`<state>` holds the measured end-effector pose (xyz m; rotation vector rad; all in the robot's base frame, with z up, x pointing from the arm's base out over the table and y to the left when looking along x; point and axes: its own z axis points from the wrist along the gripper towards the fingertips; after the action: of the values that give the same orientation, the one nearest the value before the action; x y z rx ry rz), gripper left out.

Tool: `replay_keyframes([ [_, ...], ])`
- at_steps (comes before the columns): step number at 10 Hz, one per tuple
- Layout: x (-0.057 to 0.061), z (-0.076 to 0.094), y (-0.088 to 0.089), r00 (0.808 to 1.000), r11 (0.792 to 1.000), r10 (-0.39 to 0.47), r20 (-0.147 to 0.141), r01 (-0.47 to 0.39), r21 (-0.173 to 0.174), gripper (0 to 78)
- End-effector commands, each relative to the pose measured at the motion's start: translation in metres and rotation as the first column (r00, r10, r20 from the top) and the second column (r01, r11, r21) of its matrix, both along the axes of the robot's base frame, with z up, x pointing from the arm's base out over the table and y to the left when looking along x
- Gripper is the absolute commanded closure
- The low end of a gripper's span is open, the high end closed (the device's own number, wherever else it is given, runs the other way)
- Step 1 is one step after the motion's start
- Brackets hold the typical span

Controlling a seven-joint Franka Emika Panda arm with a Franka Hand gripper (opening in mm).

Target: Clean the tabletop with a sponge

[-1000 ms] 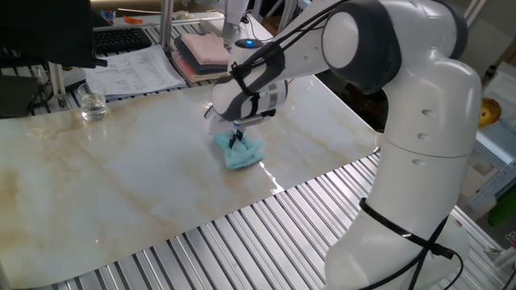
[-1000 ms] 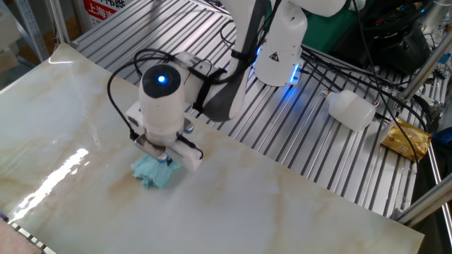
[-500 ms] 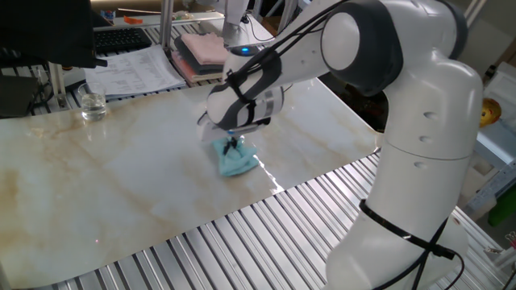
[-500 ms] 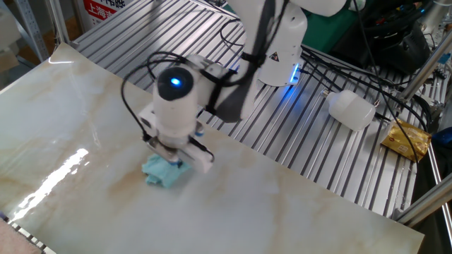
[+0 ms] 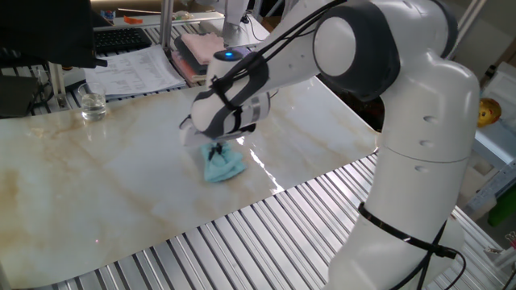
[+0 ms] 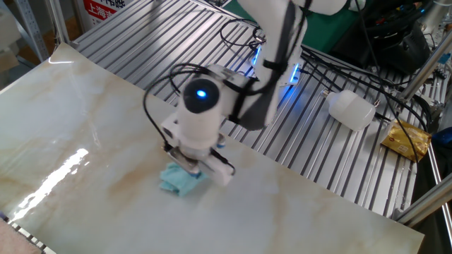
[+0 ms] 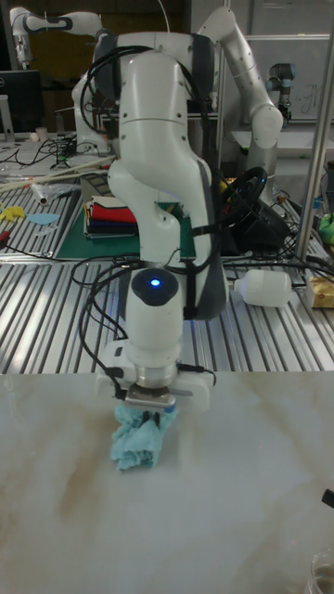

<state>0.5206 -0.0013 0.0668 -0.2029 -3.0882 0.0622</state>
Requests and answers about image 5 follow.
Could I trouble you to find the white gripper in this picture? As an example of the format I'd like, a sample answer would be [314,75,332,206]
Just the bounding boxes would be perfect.
[178,114,257,161]

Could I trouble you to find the light blue fluffy cloth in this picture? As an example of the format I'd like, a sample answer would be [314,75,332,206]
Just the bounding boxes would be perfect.
[200,141,248,184]

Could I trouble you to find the stack of books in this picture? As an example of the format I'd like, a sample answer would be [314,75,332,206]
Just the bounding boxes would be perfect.
[168,35,210,86]

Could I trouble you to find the printed paper sheets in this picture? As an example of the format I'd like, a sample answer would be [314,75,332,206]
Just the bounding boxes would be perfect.
[83,43,188,98]

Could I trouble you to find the marble pattern table mat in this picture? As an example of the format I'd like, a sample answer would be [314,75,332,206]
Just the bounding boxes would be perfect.
[0,74,380,290]

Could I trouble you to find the grey white machine column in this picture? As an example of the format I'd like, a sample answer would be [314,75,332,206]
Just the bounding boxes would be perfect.
[220,0,253,46]

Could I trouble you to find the clear glass of water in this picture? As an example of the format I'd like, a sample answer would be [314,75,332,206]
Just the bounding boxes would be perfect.
[77,81,108,122]

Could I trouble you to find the black keyboard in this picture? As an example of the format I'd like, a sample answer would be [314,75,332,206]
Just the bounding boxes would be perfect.
[93,27,154,55]

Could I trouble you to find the black box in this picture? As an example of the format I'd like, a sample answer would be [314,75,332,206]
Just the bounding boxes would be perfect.
[0,74,44,120]

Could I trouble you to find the black monitor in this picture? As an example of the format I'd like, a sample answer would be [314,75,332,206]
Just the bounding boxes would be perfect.
[0,0,109,69]

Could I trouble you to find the yellow piggy bank toy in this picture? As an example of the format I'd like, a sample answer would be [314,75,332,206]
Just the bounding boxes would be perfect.
[477,97,503,129]

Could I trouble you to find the grey metal shelf rack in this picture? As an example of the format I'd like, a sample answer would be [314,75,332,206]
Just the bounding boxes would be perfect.
[463,120,516,221]

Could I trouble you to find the white foam box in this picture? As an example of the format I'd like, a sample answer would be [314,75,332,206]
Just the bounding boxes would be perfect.
[481,60,516,122]

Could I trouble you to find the green box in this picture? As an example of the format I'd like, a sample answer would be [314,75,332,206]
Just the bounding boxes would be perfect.
[486,183,516,227]

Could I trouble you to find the aluminium frame post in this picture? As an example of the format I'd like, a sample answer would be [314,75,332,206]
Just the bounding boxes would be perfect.
[158,0,176,50]
[446,0,488,61]
[47,60,69,110]

